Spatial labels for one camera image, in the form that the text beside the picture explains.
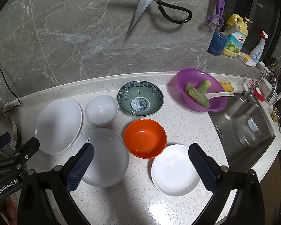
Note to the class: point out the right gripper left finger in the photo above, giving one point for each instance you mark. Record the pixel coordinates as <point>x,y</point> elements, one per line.
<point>77,165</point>

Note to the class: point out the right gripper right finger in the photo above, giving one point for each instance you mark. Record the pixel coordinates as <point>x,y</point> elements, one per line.
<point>206,167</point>

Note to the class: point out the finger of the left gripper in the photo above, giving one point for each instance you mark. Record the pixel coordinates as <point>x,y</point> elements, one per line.
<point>4,140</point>
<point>26,151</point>

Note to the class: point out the white deep plate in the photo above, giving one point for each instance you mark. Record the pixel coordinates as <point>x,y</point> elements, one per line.
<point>111,157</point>

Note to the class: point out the small white plate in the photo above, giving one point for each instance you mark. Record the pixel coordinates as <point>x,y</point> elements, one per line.
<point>173,173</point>

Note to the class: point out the large white plate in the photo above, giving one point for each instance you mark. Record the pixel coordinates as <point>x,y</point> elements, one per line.
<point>58,126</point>

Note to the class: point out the white bowl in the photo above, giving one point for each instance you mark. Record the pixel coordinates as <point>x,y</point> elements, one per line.
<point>101,110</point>

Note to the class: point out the orange plastic bowl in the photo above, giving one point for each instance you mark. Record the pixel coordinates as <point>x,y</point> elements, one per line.
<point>145,138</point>

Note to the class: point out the blue green patterned bowl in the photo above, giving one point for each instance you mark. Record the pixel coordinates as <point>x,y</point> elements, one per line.
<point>140,98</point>

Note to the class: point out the kitchen scissors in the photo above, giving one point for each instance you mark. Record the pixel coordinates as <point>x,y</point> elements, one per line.
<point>143,4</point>

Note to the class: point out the person's left hand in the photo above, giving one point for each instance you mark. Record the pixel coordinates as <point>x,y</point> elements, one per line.
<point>9,211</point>

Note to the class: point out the steel rice cooker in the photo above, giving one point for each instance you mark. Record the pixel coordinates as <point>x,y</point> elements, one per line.
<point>7,125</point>

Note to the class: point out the stainless steel sink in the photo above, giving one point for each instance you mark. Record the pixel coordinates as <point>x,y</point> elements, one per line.
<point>239,157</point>

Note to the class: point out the glass bowl in sink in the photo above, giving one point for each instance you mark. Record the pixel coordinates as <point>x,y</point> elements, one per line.
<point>248,132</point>

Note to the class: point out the green vegetable stalk front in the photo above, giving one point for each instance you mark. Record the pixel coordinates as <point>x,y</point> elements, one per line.
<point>196,96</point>

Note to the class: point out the green vegetable stalk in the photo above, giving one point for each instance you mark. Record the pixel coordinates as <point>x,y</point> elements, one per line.
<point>196,96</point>
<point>204,87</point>

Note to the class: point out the chrome faucet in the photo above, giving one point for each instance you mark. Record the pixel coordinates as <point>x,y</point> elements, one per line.
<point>266,85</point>

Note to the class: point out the yellow sponge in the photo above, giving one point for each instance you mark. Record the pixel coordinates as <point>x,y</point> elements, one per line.
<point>227,87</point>

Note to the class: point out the green vegetable stalk back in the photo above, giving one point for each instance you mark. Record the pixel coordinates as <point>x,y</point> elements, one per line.
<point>204,87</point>

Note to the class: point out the purple plastic basin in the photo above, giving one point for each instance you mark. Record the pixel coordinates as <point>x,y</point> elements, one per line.
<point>196,77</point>

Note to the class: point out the white spray bottle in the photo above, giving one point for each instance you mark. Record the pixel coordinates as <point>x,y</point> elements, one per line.
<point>257,51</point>

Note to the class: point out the blue utensil cup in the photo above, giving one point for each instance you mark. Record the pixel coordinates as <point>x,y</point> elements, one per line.
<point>217,44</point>

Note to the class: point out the yellow detergent bottle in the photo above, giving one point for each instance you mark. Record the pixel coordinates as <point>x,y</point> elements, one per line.
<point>236,39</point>

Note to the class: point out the purple hanging peeler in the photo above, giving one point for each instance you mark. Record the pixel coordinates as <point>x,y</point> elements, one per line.
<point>220,5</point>

